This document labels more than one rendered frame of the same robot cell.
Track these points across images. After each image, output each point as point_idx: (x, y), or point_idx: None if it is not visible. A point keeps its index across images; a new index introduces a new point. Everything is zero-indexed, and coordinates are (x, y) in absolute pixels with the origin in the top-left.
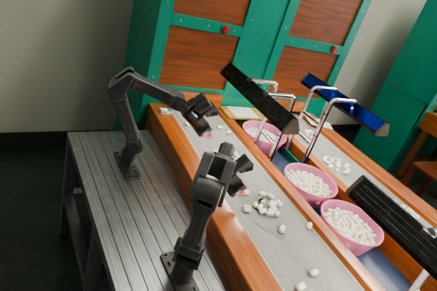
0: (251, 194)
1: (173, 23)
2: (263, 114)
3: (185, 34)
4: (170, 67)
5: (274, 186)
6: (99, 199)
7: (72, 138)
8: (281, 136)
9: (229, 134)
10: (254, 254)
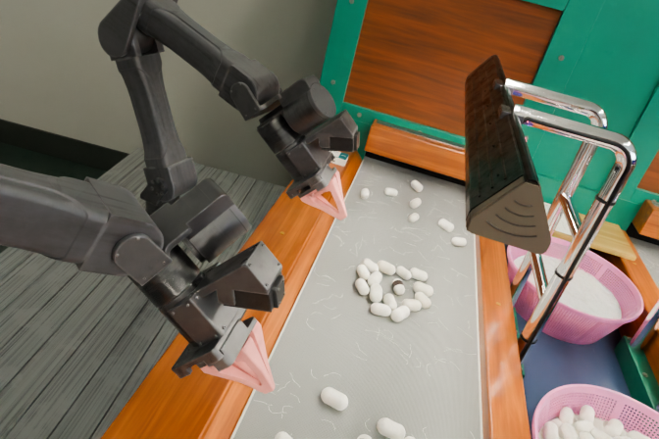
0: (356, 414)
1: None
2: (465, 168)
3: None
4: (373, 67)
5: (468, 430)
6: (20, 261)
7: (131, 157)
8: (565, 278)
9: (462, 247)
10: None
